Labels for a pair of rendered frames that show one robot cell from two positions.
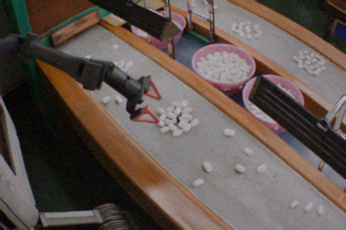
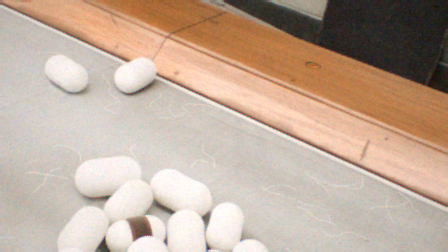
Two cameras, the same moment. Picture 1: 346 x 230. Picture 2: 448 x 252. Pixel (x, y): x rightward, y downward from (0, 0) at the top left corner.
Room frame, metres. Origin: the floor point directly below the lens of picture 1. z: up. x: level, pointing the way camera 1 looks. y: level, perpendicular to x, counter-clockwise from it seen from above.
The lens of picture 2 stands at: (1.45, 0.11, 0.97)
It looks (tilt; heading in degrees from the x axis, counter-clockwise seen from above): 30 degrees down; 154
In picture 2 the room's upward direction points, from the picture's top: 10 degrees clockwise
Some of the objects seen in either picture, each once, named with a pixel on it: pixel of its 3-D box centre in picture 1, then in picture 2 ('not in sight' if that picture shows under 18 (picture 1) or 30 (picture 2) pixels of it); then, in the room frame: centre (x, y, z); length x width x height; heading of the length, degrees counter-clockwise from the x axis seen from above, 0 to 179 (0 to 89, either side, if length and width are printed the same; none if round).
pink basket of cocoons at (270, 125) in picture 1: (273, 106); not in sight; (0.93, -0.39, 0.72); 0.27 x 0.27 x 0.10
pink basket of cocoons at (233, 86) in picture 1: (225, 70); not in sight; (1.16, -0.23, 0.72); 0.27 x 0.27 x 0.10
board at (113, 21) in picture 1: (133, 11); not in sight; (1.70, 0.15, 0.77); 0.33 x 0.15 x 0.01; 125
